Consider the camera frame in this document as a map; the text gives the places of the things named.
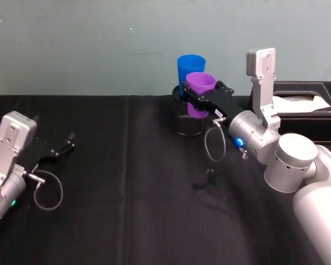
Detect white tissue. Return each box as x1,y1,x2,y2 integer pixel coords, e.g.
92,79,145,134
271,93,331,114

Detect blue plastic cup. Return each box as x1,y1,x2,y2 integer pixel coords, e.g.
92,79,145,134
177,55,207,93

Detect black mesh round holder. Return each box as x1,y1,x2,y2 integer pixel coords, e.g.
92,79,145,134
169,84,205,137

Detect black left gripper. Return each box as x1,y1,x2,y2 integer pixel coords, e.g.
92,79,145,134
19,115,76,173

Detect thin dark left gripper cable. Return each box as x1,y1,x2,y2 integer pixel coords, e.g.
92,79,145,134
26,169,65,212

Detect black table cloth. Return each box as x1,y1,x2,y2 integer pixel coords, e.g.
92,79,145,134
0,94,331,265

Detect thin dark right gripper cable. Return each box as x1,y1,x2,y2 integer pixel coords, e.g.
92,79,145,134
204,116,227,162

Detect purple plastic cup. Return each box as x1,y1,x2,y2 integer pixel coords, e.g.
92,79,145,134
185,72,217,120

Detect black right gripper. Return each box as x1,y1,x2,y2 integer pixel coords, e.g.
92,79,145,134
181,79,245,124

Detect thin dark gripper cable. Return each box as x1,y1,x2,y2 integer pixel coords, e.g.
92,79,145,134
204,116,227,162
26,169,65,212

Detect black leather tissue box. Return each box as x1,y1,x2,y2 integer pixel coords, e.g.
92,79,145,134
245,81,331,145

